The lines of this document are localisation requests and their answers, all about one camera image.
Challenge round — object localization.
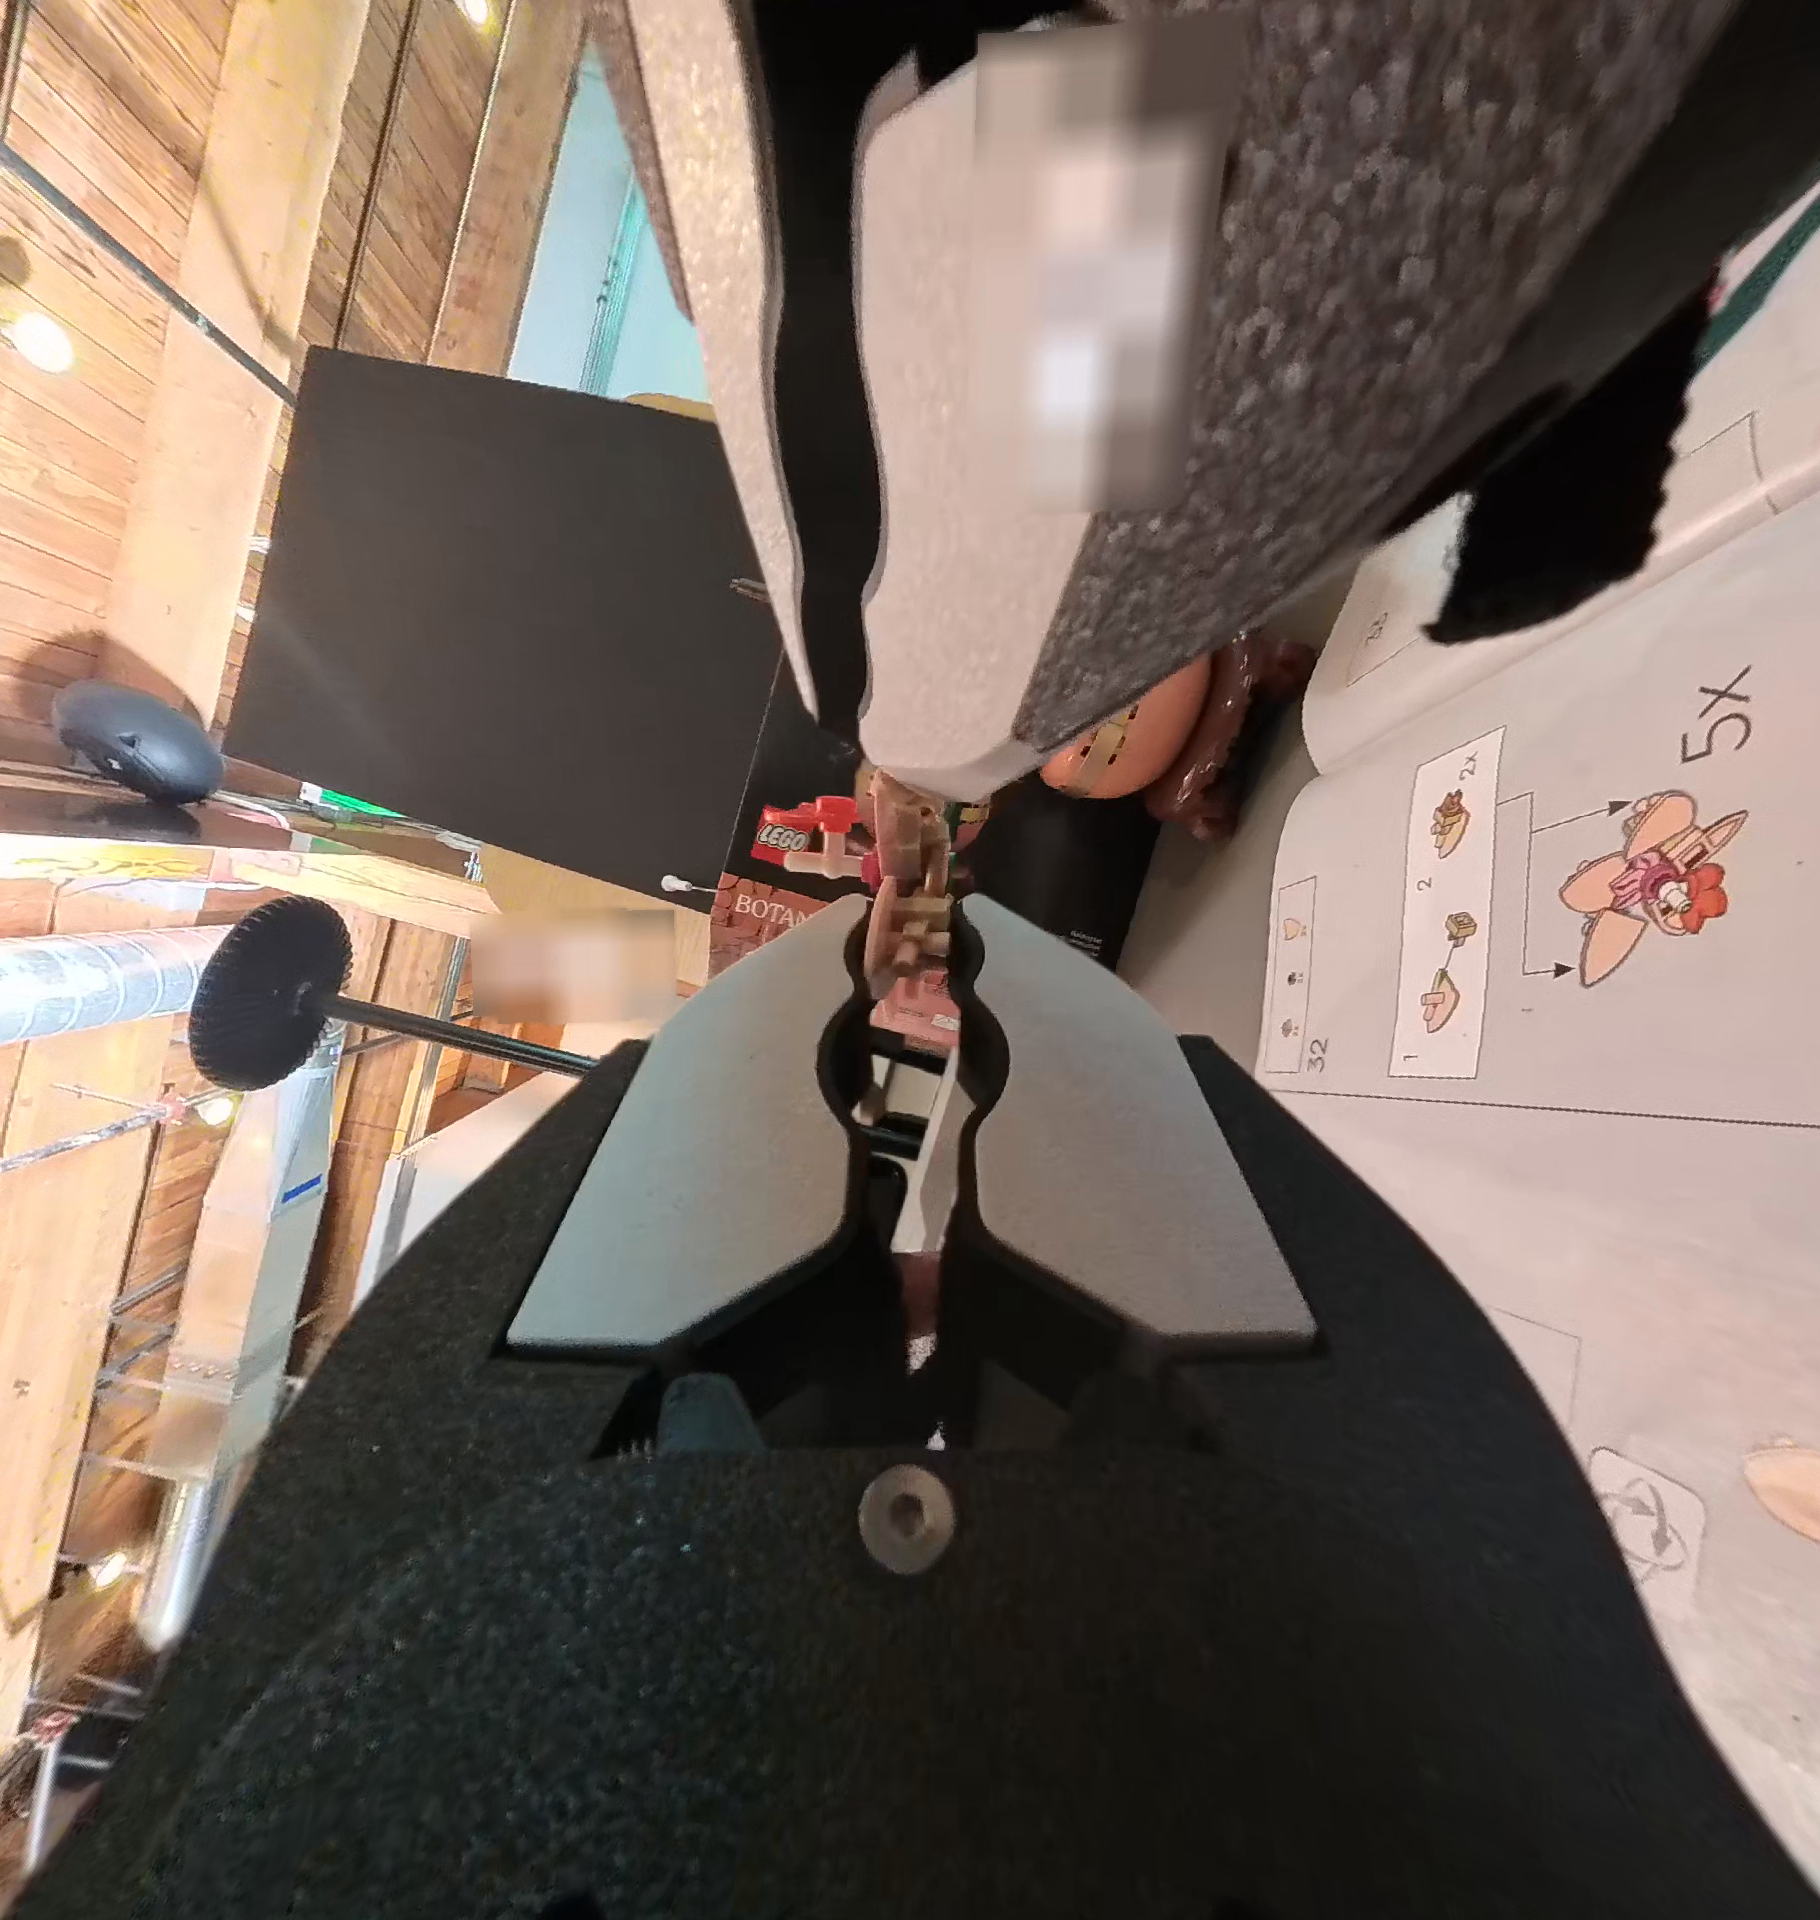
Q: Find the printed toy set box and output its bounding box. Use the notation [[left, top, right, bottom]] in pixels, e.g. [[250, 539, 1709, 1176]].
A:
[[714, 660, 1156, 1055]]

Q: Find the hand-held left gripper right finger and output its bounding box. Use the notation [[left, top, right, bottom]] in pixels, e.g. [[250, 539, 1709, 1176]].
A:
[[944, 897, 1320, 1354]]

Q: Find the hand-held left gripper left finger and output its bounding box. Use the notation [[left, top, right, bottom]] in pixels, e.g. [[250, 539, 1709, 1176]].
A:
[[506, 897, 871, 1454]]

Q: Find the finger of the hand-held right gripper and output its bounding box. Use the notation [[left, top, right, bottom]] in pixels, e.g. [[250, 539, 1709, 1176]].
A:
[[628, 0, 926, 746], [857, 0, 1745, 800]]

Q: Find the silver air duct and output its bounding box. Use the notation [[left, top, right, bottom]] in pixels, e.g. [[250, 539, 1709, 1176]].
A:
[[0, 917, 239, 1057]]

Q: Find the toy brick orchid plant pot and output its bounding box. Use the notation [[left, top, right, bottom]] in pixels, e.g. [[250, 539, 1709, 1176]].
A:
[[1037, 630, 1320, 842]]

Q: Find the black cardboard box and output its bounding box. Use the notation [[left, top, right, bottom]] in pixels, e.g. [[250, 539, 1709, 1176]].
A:
[[225, 346, 794, 906]]

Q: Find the building instruction booklet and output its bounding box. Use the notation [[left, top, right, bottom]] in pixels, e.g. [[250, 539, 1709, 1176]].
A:
[[1251, 210, 1820, 1920]]

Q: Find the toy brick orchid flower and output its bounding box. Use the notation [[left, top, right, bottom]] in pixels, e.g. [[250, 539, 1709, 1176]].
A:
[[787, 765, 989, 1040]]

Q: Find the black dome ceiling device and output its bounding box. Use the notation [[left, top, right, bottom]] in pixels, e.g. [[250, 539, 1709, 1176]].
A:
[[53, 679, 227, 806]]

